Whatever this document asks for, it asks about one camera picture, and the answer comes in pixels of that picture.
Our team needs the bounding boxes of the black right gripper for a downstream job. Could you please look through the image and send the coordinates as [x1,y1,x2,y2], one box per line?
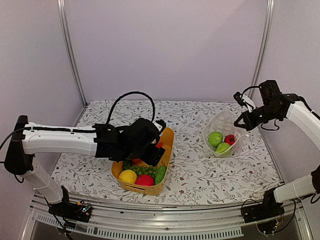
[234,103,282,131]

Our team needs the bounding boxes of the red toy tomato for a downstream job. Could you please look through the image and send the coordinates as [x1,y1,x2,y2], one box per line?
[224,134,236,146]

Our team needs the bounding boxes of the orange toy carrot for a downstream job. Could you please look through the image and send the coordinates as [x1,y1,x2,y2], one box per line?
[131,142,165,167]

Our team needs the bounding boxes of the clear zip top bag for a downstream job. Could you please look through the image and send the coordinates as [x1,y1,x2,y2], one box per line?
[201,111,250,158]

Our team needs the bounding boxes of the green toy apple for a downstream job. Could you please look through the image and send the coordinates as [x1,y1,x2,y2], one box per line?
[208,131,223,148]

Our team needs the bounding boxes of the green toy broccoli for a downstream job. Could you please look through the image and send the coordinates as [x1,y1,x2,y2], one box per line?
[122,160,133,170]

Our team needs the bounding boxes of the green toy cabbage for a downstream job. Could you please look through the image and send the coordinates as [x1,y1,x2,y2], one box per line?
[215,142,231,154]

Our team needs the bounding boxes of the green toy grapes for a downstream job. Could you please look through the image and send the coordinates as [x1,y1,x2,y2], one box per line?
[130,166,158,178]

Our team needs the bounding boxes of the red toy apple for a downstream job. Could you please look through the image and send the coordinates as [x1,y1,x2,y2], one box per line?
[135,174,155,186]

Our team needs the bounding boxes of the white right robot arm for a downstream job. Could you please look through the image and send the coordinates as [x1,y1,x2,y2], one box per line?
[233,80,320,218]

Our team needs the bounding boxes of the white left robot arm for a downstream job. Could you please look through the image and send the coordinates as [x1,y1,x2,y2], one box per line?
[4,115,166,217]

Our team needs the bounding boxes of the yellow plastic basket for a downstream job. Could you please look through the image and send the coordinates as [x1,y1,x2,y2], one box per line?
[111,127,175,196]

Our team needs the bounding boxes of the yellow toy lemon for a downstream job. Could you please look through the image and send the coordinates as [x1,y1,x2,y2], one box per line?
[118,169,138,184]

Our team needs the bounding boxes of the green toy cucumber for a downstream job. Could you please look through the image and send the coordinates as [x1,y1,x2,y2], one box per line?
[154,165,167,185]

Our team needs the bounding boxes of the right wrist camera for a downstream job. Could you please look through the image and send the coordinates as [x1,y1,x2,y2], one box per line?
[233,92,257,113]

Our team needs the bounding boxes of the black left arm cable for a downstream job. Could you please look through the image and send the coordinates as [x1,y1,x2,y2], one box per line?
[106,91,156,126]

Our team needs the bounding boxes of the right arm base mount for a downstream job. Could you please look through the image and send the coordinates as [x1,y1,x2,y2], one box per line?
[240,188,285,235]

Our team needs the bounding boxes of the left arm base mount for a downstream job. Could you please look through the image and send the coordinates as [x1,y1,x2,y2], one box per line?
[48,186,93,223]

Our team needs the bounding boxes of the right aluminium frame post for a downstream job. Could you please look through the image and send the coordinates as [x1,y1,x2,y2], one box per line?
[251,0,275,86]

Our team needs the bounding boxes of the aluminium frame post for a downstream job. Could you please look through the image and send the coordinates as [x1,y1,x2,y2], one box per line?
[251,0,275,86]
[56,0,88,107]

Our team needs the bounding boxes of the left aluminium frame post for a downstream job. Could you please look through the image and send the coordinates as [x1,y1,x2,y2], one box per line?
[56,0,88,107]

